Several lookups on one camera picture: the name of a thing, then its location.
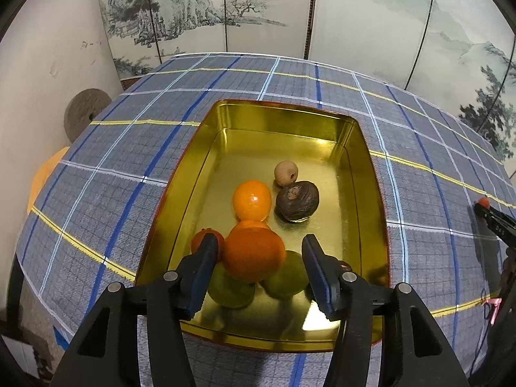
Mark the green tomato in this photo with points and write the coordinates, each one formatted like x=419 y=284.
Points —
x=284 y=276

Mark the yellow-green round citrus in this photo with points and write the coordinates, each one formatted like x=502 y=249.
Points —
x=232 y=292

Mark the blue checked tablecloth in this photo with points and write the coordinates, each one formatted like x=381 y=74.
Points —
x=121 y=177

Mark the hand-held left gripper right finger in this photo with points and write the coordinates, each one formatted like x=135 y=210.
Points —
x=318 y=280

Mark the red and gold tin box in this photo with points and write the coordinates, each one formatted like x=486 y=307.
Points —
x=282 y=145

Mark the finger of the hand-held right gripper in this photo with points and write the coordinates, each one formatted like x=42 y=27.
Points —
x=498 y=221

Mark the painted folding screen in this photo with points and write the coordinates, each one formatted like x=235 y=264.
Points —
x=363 y=16

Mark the small brown longan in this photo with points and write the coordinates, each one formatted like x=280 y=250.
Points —
x=286 y=173

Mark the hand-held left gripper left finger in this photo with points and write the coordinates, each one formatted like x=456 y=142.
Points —
x=203 y=276

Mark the orange mandarin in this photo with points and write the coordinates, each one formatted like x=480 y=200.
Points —
x=254 y=254
x=252 y=204

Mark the red tomato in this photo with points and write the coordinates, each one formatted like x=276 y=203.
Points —
x=483 y=201
x=196 y=242

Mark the grey round stone disc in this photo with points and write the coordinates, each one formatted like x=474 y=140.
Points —
x=86 y=113

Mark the dark brown mangosteen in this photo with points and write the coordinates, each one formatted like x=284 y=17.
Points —
x=346 y=267
x=297 y=202

